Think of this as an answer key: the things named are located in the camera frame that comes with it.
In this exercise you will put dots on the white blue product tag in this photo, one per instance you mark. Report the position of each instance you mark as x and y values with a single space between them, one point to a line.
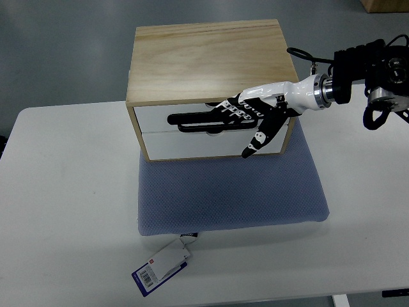
163 265

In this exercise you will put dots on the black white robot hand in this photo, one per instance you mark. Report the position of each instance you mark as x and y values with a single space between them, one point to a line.
273 104

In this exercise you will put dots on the black table controller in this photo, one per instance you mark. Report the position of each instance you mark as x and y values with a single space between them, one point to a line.
395 293

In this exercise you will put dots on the wooden drawer cabinet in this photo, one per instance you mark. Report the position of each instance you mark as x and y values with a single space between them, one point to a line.
197 64

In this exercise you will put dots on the black drawer handle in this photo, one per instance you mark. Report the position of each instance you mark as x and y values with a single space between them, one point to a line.
214 121

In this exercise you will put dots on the blue mesh cushion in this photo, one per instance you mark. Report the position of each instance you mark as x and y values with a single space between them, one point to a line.
177 197

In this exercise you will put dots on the wooden box corner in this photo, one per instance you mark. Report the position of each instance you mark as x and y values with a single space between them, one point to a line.
385 6

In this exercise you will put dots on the white drawer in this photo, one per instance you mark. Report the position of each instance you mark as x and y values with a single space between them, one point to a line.
154 118

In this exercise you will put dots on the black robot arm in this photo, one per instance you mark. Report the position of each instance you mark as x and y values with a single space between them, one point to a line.
382 66

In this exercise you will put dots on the white table leg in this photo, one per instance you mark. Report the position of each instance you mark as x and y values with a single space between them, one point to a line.
340 300

